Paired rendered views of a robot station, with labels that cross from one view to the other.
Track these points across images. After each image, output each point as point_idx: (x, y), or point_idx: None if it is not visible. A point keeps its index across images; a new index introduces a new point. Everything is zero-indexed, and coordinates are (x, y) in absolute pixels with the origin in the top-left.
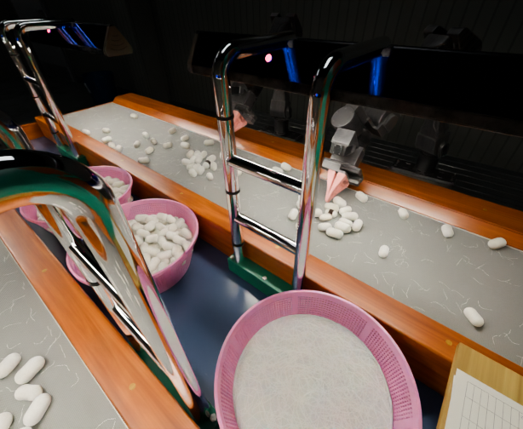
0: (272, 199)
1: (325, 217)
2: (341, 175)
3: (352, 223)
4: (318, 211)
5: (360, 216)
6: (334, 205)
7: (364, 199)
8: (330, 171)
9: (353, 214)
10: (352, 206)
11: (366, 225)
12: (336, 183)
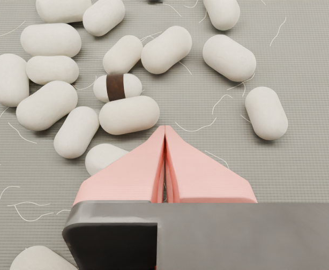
0: None
1: (117, 42)
2: (102, 182)
3: (25, 69)
4: (152, 42)
5: (24, 155)
6: (116, 106)
7: (20, 253)
8: (220, 184)
9: (29, 98)
10: (73, 197)
11: None
12: (140, 154)
